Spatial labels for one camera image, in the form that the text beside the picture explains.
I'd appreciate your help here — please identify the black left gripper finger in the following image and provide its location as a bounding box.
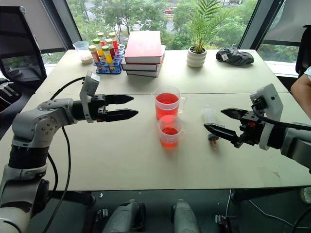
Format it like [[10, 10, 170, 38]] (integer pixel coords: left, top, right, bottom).
[[104, 94, 135, 106], [106, 109, 139, 123]]

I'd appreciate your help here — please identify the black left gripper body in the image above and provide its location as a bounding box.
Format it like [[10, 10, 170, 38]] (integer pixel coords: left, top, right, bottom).
[[91, 94, 109, 123]]

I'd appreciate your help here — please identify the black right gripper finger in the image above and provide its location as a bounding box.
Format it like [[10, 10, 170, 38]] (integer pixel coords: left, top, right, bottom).
[[220, 108, 247, 120], [203, 123, 240, 144]]

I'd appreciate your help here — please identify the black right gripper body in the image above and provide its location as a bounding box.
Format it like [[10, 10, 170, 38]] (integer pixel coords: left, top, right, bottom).
[[234, 110, 266, 149]]

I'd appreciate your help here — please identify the large beaker red liquid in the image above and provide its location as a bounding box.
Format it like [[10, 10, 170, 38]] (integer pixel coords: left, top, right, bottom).
[[151, 85, 188, 121]]

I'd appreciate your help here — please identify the small beaker red liquid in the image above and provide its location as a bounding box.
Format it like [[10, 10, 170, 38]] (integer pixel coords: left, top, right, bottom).
[[157, 115, 188, 148]]

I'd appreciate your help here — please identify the blue test tube rack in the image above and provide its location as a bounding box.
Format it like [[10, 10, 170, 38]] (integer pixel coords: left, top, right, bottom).
[[93, 48, 125, 74]]

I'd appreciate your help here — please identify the tube green cap yellow liquid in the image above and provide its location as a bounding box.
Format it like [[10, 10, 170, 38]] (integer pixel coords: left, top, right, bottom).
[[101, 45, 114, 67]]

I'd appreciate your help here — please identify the tube yellow cap red liquid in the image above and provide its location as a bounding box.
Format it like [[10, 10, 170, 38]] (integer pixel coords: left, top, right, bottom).
[[88, 45, 101, 65], [108, 32, 119, 53], [105, 38, 116, 58]]

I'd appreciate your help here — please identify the tube green cap orange liquid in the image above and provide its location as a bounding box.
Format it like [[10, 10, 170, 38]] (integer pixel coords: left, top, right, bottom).
[[92, 38, 105, 59]]

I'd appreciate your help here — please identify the black crumpled cloth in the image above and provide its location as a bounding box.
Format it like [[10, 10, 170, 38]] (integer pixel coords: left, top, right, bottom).
[[215, 46, 255, 67]]

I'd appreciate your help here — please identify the clear beaker with white powder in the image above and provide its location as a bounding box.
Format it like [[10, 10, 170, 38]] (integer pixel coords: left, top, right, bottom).
[[72, 40, 94, 65]]

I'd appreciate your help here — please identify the black table leg bar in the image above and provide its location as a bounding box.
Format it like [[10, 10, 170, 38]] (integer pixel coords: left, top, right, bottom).
[[230, 185, 311, 202], [48, 190, 96, 206]]

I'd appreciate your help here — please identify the white ribbed plant pot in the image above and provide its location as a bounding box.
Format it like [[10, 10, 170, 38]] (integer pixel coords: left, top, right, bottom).
[[186, 46, 208, 68]]

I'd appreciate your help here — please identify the white shoe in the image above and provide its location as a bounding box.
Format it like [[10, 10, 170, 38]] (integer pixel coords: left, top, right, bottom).
[[299, 187, 311, 204]]

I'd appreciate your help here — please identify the black ribbed foot part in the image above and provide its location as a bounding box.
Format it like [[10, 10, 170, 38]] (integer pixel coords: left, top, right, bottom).
[[93, 208, 109, 233], [214, 214, 234, 233]]

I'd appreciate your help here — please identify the green palm plant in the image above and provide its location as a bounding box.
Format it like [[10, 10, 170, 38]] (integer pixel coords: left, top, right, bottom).
[[187, 0, 230, 54]]

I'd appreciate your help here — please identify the dark grey rounded shape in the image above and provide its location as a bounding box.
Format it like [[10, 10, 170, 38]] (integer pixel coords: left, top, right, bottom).
[[171, 199, 201, 233], [101, 199, 147, 233]]

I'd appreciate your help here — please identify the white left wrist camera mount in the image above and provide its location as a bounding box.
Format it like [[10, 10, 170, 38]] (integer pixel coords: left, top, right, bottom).
[[79, 70, 101, 123]]

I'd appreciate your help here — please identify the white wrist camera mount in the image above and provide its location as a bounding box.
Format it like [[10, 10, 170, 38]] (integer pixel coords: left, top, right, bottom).
[[79, 70, 101, 123], [249, 83, 284, 151]]

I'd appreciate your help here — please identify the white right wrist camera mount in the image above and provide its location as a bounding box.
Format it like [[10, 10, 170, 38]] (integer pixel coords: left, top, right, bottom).
[[249, 83, 284, 151]]

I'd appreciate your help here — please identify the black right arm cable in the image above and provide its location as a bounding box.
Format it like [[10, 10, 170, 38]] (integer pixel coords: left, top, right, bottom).
[[251, 103, 311, 130]]

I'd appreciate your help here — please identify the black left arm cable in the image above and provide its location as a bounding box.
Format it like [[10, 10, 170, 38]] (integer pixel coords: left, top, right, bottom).
[[42, 76, 86, 233]]

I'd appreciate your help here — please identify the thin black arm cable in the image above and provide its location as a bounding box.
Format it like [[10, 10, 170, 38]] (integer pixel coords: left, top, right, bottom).
[[46, 153, 59, 196]]

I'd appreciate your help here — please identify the white floor cable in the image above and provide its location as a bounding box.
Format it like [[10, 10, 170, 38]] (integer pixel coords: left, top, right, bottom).
[[225, 189, 301, 229]]

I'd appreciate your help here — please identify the black floor cable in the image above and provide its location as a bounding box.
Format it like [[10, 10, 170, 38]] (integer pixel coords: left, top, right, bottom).
[[291, 205, 311, 233]]

